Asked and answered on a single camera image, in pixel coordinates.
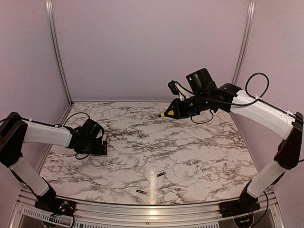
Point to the aluminium left corner post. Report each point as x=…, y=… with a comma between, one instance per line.
x=55, y=44

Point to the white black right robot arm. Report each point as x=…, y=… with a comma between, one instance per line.
x=273, y=135

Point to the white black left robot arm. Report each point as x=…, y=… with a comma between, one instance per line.
x=52, y=111

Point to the aluminium corner post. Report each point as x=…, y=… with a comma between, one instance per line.
x=245, y=40
x=55, y=44

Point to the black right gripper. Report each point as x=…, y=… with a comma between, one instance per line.
x=179, y=113

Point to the aluminium right corner post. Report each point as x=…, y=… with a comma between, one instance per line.
x=245, y=40

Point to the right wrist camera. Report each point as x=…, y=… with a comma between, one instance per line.
x=176, y=89

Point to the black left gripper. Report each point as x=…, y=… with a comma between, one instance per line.
x=99, y=150

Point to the aluminium front frame rail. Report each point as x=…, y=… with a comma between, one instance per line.
x=108, y=215

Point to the yellow handled screwdriver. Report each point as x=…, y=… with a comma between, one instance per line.
x=169, y=114

